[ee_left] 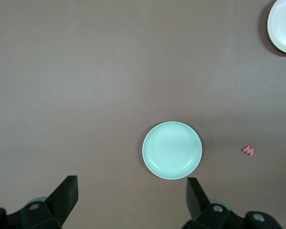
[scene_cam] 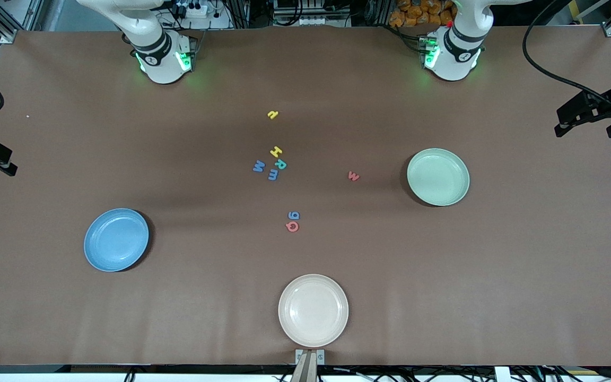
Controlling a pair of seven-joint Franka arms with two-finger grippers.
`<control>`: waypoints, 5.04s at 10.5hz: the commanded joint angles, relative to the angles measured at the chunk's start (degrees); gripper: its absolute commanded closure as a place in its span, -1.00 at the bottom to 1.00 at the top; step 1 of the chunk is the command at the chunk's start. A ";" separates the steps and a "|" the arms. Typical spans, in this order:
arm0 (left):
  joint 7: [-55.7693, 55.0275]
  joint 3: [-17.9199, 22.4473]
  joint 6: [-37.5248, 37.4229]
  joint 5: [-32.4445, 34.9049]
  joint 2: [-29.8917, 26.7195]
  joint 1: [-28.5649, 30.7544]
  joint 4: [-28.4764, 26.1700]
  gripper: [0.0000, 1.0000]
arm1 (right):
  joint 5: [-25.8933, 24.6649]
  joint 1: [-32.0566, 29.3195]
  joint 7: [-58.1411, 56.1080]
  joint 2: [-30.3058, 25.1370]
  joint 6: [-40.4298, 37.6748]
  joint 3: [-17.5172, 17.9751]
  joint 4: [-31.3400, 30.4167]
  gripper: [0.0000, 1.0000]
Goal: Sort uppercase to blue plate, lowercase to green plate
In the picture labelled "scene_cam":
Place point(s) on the red lowercase letter w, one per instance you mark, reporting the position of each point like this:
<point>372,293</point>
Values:
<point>354,176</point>

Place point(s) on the blue lowercase letter m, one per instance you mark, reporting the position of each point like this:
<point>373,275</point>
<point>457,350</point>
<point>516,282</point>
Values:
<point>272,175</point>

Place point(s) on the teal letter R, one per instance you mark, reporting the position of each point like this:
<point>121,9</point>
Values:
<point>280,164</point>

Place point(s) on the blue lowercase letter g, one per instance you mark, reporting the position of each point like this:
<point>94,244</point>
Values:
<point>294,215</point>

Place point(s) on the red uppercase letter Q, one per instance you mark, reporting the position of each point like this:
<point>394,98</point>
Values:
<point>288,226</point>

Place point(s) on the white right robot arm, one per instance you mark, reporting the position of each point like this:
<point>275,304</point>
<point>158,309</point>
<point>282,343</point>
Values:
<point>159,53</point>

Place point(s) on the blue plate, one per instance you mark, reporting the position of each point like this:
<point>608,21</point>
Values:
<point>116,240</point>

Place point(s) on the green plate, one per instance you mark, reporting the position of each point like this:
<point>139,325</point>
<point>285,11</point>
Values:
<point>438,177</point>

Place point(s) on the blue uppercase letter M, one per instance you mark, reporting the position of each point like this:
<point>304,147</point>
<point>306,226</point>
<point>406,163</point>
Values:
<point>258,167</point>

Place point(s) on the small yellow lowercase letter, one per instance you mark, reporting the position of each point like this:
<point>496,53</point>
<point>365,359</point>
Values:
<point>272,114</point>

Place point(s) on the cream plate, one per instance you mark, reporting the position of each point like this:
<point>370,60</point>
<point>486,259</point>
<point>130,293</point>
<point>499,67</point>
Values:
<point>313,311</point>

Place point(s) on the orange objects pile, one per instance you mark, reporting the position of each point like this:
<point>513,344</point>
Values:
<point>422,13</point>

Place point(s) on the brown table cover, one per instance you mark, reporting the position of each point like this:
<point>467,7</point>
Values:
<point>496,292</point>

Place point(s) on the white power strip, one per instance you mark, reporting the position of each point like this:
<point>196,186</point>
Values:
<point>193,9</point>

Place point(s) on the yellow letter H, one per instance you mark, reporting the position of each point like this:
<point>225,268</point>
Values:
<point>276,152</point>

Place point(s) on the background metal rack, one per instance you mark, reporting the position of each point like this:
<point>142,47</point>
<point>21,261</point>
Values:
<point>308,13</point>

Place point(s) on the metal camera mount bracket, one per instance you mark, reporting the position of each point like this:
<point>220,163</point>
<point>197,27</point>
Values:
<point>310,358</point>

